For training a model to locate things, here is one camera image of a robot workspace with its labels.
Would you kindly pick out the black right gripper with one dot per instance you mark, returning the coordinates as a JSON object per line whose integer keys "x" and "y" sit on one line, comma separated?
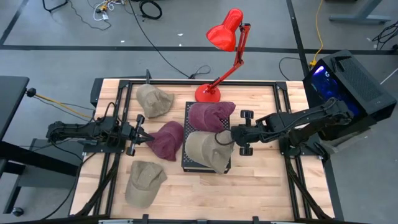
{"x": 252, "y": 132}

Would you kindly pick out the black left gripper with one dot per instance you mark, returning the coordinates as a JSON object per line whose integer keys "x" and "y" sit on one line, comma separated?
{"x": 132, "y": 133}

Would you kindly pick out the maroon baseball cap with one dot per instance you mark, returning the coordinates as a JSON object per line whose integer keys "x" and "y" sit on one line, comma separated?
{"x": 208, "y": 116}
{"x": 168, "y": 140}

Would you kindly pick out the beige baseball cap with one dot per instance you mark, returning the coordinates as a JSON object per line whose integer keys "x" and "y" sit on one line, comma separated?
{"x": 143, "y": 186}
{"x": 154, "y": 101}
{"x": 205, "y": 149}

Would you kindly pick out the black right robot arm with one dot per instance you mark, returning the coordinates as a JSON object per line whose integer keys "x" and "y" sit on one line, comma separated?
{"x": 295, "y": 121}

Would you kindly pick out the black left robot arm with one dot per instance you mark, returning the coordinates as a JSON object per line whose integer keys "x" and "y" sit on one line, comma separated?
{"x": 77, "y": 129}

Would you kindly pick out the black perforated metal stand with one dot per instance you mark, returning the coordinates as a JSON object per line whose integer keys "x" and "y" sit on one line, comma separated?
{"x": 188, "y": 165}

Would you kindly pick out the red desk lamp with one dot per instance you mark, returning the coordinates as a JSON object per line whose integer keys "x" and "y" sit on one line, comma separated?
{"x": 224, "y": 34}

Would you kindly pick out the black computer case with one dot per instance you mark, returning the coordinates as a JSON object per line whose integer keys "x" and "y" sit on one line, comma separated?
{"x": 357, "y": 81}

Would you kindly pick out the black desk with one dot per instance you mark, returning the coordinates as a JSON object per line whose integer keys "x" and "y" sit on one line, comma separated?
{"x": 12, "y": 99}

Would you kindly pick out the grey table base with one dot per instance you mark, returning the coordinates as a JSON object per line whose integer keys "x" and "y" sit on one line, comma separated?
{"x": 360, "y": 17}

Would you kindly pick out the black aluminium table frame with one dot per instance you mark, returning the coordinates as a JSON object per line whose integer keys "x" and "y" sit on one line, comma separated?
{"x": 248, "y": 82}

